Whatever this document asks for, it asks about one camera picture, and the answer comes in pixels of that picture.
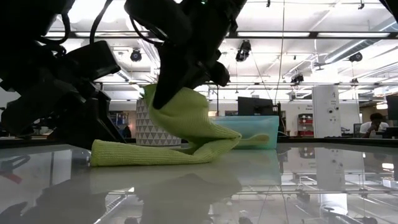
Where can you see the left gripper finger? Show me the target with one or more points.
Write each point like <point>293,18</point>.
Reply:
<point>37,115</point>
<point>93,124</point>

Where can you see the translucent teal plastic tray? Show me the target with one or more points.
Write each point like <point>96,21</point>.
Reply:
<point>255,126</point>

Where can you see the succulent in triangle-patterned pot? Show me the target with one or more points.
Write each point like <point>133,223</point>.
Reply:
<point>149,130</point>

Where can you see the black hanging camera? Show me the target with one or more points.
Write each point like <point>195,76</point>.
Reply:
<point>356,57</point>
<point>297,78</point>
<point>136,55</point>
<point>243,51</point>

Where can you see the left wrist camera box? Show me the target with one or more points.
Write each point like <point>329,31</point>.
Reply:
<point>90,60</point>

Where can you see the lime green microfiber towel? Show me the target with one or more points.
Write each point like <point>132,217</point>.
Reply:
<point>186,118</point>

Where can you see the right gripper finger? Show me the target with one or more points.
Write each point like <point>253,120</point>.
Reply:
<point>166,90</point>

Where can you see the black metal gantry frame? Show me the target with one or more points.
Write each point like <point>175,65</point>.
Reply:
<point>217,99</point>

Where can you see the person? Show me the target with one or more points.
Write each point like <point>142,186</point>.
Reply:
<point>374,124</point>

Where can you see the black computer monitor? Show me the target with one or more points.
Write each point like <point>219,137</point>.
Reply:
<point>393,107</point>
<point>255,107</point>

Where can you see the red parts shelf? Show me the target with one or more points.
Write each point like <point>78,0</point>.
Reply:
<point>305,124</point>

